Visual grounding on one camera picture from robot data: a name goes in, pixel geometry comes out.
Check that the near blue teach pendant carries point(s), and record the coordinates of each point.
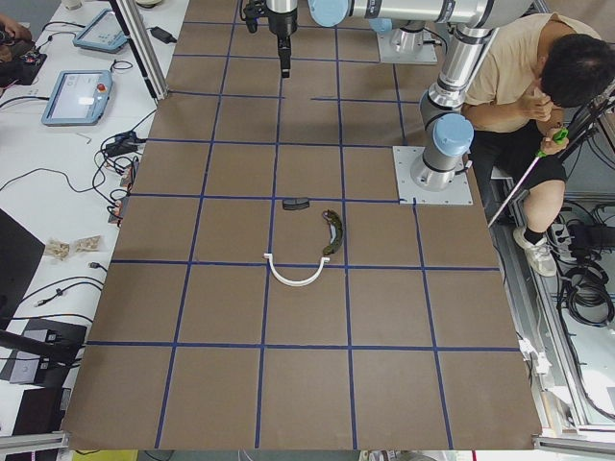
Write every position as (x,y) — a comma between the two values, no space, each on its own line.
(79,98)

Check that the aluminium frame post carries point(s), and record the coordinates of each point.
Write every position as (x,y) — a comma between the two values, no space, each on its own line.
(134,30)

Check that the far blue teach pendant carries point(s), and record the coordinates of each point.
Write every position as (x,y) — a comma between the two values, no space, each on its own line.
(103,33)

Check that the seated person in beige shirt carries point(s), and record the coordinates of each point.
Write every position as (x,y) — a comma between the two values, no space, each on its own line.
(536,67)

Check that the olive metal brake shoe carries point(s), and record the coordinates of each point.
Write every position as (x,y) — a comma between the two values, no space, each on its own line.
(336,230)

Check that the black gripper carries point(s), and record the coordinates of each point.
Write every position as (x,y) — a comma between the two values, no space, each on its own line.
(281,24)

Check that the white curved plastic bracket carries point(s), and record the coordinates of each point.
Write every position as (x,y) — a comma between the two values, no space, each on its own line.
(295,280)

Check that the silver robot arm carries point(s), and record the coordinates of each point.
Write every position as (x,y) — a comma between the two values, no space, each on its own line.
(399,24)
(476,24)

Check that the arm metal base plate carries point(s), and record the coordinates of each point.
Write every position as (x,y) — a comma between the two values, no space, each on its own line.
(425,57)
(418,185)

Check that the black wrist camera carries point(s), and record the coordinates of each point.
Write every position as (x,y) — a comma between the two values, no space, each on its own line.
(250,12)

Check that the blue teach pendant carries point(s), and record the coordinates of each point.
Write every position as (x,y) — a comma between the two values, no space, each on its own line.
(79,98)
(103,33)

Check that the white stick green handle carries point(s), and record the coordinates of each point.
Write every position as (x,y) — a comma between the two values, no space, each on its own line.
(557,138)

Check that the black power adapter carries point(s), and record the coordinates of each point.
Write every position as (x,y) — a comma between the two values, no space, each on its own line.
(162,35)

